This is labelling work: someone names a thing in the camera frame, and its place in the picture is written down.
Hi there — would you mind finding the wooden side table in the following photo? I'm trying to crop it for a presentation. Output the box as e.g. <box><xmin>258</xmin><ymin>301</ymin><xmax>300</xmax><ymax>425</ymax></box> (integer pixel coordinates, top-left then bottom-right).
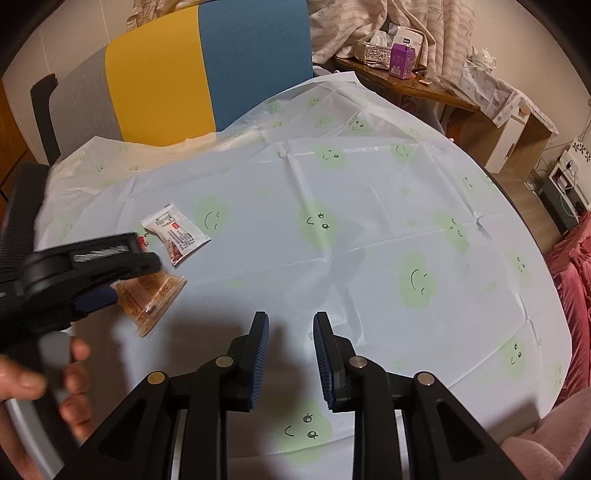
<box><xmin>335</xmin><ymin>55</ymin><xmax>481</xmax><ymax>134</ymax></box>

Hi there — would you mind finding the wooden desk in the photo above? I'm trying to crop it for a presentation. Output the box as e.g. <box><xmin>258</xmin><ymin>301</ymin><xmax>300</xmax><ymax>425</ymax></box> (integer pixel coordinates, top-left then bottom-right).
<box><xmin>450</xmin><ymin>111</ymin><xmax>552</xmax><ymax>171</ymax></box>

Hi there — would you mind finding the green smiley print tablecloth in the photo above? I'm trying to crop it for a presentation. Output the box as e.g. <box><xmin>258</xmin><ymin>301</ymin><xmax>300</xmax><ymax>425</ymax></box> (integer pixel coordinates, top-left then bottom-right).
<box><xmin>34</xmin><ymin>71</ymin><xmax>575</xmax><ymax>480</ymax></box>

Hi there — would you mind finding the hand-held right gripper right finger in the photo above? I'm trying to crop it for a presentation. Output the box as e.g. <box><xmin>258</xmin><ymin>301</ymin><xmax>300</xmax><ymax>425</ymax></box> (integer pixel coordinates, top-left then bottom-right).
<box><xmin>313</xmin><ymin>311</ymin><xmax>527</xmax><ymax>480</ymax></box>

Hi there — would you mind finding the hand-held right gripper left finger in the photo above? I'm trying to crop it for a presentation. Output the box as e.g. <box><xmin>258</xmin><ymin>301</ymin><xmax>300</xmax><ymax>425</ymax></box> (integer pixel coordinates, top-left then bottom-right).
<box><xmin>55</xmin><ymin>311</ymin><xmax>271</xmax><ymax>480</ymax></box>

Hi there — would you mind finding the white teapot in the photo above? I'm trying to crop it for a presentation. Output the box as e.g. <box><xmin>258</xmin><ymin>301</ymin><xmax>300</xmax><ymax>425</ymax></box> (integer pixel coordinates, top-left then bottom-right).
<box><xmin>471</xmin><ymin>46</ymin><xmax>498</xmax><ymax>70</ymax></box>

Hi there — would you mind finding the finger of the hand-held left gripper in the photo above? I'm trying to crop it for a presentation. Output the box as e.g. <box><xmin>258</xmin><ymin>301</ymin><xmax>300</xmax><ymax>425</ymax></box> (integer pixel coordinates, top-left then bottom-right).
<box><xmin>55</xmin><ymin>287</ymin><xmax>118</xmax><ymax>328</ymax></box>
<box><xmin>69</xmin><ymin>233</ymin><xmax>163</xmax><ymax>294</ymax></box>

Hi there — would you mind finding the pink red blanket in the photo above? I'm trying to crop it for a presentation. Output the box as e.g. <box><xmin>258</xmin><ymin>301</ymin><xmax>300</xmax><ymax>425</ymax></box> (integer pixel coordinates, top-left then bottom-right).
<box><xmin>547</xmin><ymin>222</ymin><xmax>591</xmax><ymax>398</ymax></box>

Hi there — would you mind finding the pink fleece clothing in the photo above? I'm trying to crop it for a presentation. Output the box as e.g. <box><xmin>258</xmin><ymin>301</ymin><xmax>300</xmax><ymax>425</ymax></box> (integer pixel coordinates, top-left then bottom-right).
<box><xmin>501</xmin><ymin>397</ymin><xmax>591</xmax><ymax>480</ymax></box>

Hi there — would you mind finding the grey yellow blue chair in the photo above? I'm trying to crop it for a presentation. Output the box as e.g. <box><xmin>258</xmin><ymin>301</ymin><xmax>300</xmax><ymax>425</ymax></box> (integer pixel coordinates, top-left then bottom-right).
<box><xmin>30</xmin><ymin>0</ymin><xmax>319</xmax><ymax>167</ymax></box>

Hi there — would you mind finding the white and blue box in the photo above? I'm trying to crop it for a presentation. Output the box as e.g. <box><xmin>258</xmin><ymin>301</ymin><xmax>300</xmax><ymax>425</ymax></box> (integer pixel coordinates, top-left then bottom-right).
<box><xmin>390</xmin><ymin>25</ymin><xmax>424</xmax><ymax>56</ymax></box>

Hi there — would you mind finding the clear cracker packet purple end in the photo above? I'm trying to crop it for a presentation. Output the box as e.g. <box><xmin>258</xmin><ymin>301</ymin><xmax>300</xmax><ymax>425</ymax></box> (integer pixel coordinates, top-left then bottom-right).
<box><xmin>113</xmin><ymin>234</ymin><xmax>187</xmax><ymax>337</ymax></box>

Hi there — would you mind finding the white shelf unit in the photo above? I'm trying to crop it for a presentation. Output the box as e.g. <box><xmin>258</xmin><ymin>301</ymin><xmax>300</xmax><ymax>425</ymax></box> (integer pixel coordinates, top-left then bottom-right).
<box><xmin>540</xmin><ymin>138</ymin><xmax>591</xmax><ymax>232</ymax></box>

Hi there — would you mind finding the beige patterned curtain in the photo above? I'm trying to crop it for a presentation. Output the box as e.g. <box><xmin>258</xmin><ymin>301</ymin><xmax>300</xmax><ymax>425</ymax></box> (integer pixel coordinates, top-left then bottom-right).
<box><xmin>129</xmin><ymin>0</ymin><xmax>476</xmax><ymax>79</ymax></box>

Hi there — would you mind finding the purple box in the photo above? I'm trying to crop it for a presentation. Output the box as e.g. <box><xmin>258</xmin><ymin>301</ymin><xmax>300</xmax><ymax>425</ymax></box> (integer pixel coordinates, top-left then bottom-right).
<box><xmin>389</xmin><ymin>43</ymin><xmax>415</xmax><ymax>79</ymax></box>

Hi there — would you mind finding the white lace cloth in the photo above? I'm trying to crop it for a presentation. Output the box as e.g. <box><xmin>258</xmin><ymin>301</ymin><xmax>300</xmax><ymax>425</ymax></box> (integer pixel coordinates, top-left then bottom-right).
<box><xmin>443</xmin><ymin>69</ymin><xmax>559</xmax><ymax>134</ymax></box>

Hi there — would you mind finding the person's left hand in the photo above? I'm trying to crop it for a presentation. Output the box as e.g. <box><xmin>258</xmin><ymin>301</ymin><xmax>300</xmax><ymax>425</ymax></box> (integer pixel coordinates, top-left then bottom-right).
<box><xmin>0</xmin><ymin>340</ymin><xmax>93</xmax><ymax>441</ymax></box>

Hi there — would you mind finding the silver tissue box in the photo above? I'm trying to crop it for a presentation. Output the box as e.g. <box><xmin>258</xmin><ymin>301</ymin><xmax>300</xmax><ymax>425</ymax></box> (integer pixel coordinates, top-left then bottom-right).
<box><xmin>355</xmin><ymin>39</ymin><xmax>393</xmax><ymax>70</ymax></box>

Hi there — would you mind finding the small white brown snack packet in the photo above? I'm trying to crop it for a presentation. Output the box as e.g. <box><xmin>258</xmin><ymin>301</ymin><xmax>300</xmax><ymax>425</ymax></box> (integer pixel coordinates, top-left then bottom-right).
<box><xmin>141</xmin><ymin>202</ymin><xmax>212</xmax><ymax>267</ymax></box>

